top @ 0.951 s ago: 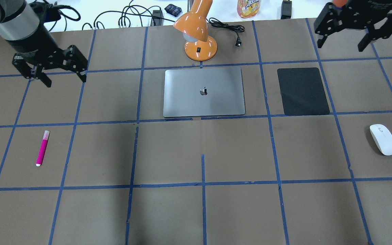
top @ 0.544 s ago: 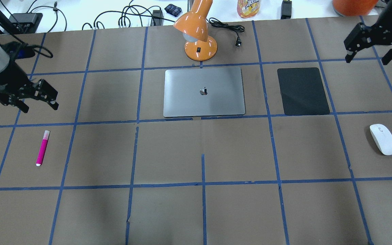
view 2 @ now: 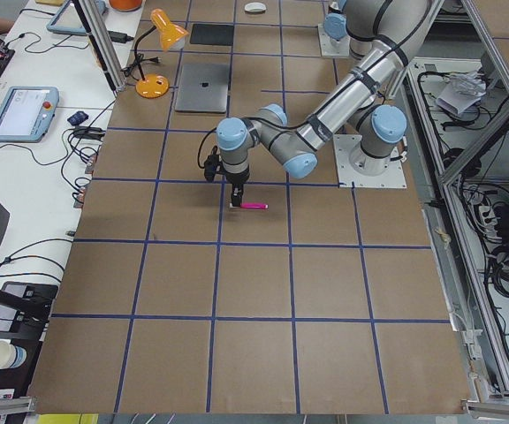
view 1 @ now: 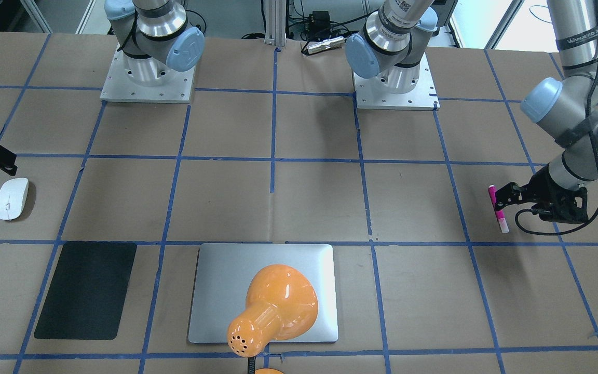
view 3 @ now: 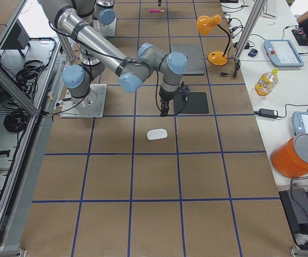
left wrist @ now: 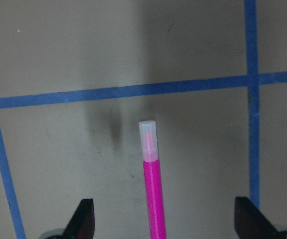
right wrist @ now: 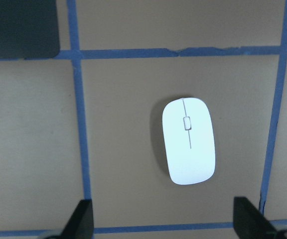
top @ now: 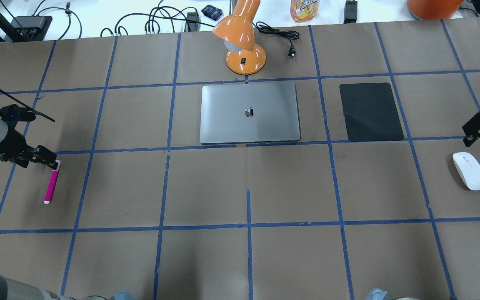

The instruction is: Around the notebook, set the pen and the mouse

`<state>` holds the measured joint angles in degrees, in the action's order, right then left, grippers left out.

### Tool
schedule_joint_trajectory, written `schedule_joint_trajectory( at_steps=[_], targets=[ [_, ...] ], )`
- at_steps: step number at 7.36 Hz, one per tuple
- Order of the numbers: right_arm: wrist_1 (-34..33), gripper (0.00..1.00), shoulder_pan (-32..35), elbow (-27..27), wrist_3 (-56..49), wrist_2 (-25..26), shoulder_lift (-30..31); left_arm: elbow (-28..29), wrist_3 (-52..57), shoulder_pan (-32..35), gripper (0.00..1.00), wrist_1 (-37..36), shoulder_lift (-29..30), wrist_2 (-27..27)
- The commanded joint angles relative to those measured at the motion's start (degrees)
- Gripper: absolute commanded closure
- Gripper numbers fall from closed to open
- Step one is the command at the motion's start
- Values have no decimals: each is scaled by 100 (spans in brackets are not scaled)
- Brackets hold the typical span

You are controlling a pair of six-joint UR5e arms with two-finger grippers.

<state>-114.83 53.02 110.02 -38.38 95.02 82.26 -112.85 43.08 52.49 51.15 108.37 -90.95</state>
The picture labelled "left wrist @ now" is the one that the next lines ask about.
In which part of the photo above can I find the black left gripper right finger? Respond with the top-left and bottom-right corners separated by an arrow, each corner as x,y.
234,197 -> 283,239

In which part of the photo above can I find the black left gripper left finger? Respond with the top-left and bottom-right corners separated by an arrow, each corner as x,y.
62,199 -> 95,239

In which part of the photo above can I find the pink highlighter pen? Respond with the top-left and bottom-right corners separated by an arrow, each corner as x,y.
139,120 -> 167,239

